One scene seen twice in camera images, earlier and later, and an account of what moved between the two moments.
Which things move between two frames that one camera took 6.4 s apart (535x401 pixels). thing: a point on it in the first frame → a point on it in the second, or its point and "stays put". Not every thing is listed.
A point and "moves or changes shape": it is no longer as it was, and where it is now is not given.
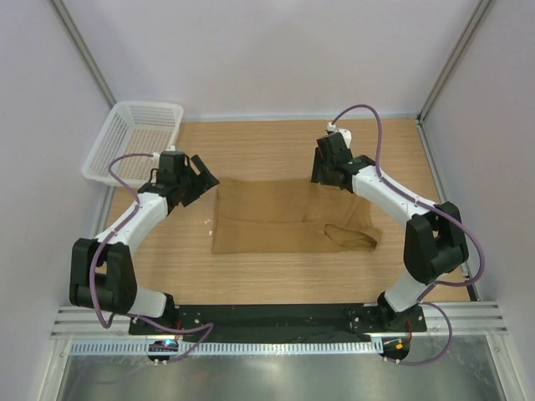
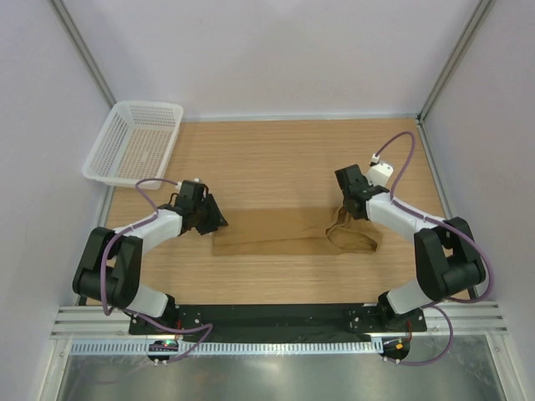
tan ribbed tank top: (272, 215) moves or changes shape
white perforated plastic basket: (133, 127) stays put
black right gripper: (318, 172) → (369, 185)
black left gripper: (206, 182) → (216, 218)
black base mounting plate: (271, 320) stays put
